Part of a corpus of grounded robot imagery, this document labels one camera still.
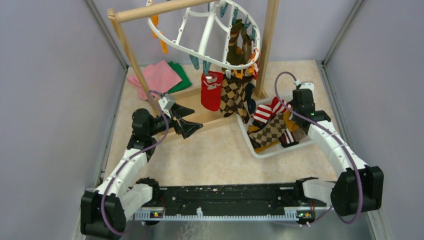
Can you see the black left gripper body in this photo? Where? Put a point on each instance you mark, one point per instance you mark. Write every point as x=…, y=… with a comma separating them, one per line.
x=174, y=124

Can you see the green cloth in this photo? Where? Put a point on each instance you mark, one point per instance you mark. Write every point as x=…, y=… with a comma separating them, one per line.
x=185, y=81

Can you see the red white striped sock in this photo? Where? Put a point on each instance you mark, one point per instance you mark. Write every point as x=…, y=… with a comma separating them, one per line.
x=264, y=112

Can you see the brown argyle sock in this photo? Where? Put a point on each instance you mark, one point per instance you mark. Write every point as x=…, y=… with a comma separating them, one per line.
x=227, y=99
x=240, y=97

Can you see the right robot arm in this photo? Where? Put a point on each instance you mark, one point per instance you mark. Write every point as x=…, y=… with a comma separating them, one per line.
x=358, y=185

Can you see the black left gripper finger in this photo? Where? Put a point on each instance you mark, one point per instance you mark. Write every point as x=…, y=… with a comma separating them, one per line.
x=178, y=112
x=189, y=128

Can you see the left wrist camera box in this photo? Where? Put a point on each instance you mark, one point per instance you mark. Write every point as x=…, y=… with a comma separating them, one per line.
x=166, y=101

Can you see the teal clothes clip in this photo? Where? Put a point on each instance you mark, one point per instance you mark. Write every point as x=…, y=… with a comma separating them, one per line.
x=195, y=62
x=206, y=67

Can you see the yellow sock in basket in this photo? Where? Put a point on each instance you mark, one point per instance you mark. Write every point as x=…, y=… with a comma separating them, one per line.
x=290, y=125

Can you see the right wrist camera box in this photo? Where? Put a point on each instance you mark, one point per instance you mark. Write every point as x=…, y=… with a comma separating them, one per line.
x=304, y=85

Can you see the olive striped hanging sock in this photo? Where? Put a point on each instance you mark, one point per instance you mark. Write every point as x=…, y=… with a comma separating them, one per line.
x=234, y=55

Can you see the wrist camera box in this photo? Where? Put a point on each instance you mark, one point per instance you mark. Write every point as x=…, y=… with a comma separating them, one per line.
x=304, y=85
x=166, y=101

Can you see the pink cloth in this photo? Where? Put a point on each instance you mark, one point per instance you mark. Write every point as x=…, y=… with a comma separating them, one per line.
x=160, y=77

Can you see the orange clip at back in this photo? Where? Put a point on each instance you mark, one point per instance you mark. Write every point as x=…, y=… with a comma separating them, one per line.
x=155, y=21

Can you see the white round clip hanger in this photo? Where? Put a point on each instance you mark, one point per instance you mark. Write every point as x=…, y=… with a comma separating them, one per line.
x=224, y=14

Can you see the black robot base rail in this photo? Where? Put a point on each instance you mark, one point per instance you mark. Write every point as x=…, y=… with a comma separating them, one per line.
x=231, y=202

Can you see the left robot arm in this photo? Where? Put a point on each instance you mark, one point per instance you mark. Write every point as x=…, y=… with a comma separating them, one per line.
x=104, y=212

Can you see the orange clothes clip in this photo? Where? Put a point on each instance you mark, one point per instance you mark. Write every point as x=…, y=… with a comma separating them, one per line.
x=238, y=73

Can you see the white clothes clip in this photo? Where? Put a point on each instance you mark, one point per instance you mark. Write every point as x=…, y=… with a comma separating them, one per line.
x=228, y=74

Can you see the black sock in basket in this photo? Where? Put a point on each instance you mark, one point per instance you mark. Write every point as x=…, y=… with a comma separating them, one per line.
x=288, y=139

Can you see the navy white red hanging sock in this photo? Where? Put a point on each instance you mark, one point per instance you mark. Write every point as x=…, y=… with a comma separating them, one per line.
x=253, y=72

